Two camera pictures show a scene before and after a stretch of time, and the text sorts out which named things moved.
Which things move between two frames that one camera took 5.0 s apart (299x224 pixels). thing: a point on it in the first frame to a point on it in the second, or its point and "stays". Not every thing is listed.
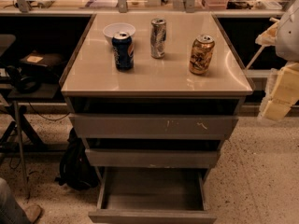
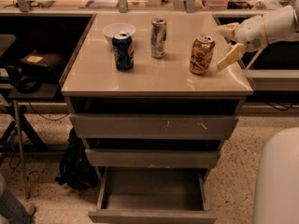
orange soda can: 201,54 stays
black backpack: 77,170 stays
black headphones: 26,85 stays
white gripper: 288,37 to 249,33
